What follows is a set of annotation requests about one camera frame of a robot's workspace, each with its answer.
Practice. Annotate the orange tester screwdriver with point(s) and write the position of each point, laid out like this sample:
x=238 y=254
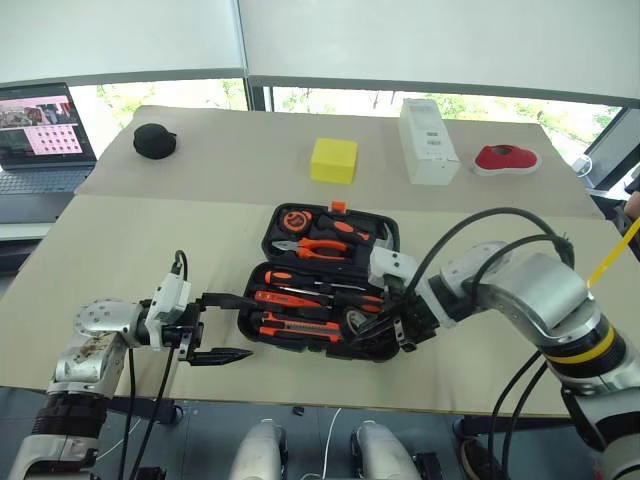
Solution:
x=280 y=298

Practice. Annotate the red white shoe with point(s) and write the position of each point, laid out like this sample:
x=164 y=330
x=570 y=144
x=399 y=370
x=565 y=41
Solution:
x=505 y=159

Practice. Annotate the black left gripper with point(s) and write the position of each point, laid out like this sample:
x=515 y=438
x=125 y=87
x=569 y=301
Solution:
x=192 y=330

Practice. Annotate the white carton box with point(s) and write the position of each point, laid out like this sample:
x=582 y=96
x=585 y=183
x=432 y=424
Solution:
x=430 y=145

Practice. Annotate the open laptop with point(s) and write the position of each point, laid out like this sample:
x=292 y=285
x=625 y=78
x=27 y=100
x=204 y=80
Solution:
x=45 y=180

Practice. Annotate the white roller blind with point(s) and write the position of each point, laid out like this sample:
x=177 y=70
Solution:
x=440 y=40
x=120 y=35

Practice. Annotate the silver rounded robot leg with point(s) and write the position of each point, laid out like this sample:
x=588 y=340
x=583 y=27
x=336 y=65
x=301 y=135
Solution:
x=260 y=450
x=382 y=450

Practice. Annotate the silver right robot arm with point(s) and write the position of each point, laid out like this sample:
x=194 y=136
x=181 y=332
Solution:
x=540 y=290

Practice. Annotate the orange black utility knife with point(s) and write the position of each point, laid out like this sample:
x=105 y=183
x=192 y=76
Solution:
x=295 y=326

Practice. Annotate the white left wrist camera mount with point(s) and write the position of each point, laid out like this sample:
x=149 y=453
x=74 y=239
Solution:
x=170 y=297

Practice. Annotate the black orange tape measure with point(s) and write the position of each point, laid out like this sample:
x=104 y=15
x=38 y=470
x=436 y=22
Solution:
x=296 y=221

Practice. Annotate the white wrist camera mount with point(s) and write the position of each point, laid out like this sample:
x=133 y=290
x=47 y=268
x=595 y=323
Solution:
x=390 y=262
x=170 y=297

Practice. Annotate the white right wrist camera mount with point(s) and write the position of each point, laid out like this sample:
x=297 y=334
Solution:
x=390 y=262

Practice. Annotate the black tool case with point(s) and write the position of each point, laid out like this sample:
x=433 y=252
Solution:
x=255 y=325

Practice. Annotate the black round pouch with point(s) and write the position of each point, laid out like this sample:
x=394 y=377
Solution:
x=154 y=142

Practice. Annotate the yellow box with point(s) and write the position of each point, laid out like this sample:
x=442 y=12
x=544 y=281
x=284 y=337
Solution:
x=332 y=162

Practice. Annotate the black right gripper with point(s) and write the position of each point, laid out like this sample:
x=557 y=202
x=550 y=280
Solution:
x=417 y=322

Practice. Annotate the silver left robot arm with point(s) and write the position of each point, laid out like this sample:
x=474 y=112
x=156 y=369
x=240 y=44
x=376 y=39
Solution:
x=95 y=325

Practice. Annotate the black tape roll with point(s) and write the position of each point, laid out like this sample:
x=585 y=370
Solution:
x=354 y=320

